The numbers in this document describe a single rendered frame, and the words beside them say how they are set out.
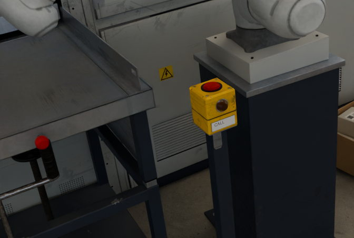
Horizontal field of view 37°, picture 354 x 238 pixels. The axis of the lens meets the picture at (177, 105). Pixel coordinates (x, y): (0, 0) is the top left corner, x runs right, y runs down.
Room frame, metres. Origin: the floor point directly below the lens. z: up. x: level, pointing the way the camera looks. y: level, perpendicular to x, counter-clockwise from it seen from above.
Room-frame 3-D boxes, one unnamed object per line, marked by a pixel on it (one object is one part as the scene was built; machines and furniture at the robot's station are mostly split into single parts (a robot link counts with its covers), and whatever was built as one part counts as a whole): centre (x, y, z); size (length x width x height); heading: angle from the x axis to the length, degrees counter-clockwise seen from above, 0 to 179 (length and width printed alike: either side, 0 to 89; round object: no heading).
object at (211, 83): (1.08, -0.08, 0.90); 0.04 x 0.04 x 0.02
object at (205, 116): (1.08, -0.08, 0.85); 0.08 x 0.08 x 0.10; 24
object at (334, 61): (1.54, -0.30, 0.74); 0.35 x 0.35 x 0.02; 21
